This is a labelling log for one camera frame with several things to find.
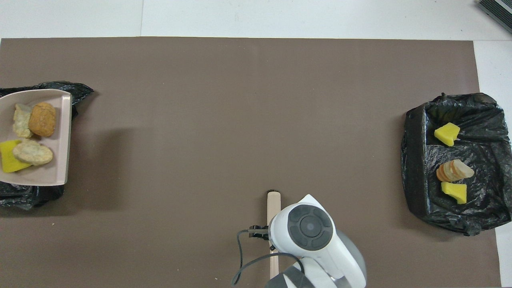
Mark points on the beige layered sponge chunk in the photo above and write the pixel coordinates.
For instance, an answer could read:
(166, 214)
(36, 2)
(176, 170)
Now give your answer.
(455, 170)

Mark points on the beige hand brush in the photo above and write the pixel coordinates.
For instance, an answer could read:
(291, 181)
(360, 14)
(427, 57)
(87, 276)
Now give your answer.
(273, 208)

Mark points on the yellow notched sponge piece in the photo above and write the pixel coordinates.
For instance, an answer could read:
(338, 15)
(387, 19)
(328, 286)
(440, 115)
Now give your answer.
(8, 160)

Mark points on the black bag lined trash bin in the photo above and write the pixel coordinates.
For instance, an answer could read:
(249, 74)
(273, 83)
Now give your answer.
(488, 168)

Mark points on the beige plastic dustpan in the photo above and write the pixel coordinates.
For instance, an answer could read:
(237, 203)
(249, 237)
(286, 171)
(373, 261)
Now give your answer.
(60, 132)

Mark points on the dark ribbed panel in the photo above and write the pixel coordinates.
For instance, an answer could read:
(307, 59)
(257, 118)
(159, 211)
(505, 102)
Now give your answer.
(500, 10)

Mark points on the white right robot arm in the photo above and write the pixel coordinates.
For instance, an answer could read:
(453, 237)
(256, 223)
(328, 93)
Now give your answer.
(316, 248)

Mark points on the brown table mat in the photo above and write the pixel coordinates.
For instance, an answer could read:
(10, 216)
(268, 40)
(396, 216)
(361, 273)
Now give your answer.
(160, 80)

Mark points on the brown cork-like lump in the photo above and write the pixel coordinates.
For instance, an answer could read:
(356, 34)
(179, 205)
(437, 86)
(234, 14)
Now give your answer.
(43, 119)

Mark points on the right black lined bin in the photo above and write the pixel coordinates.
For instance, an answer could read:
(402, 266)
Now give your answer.
(24, 198)

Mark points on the thick yellow sponge piece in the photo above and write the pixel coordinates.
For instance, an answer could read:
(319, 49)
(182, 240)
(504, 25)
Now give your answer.
(447, 134)

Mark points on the pale foam scrap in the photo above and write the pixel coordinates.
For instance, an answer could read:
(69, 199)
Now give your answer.
(34, 152)
(20, 122)

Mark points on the yellow sponge with green backing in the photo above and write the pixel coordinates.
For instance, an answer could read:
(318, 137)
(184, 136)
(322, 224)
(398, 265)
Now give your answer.
(455, 193)

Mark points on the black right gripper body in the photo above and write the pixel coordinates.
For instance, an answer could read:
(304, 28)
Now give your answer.
(259, 232)

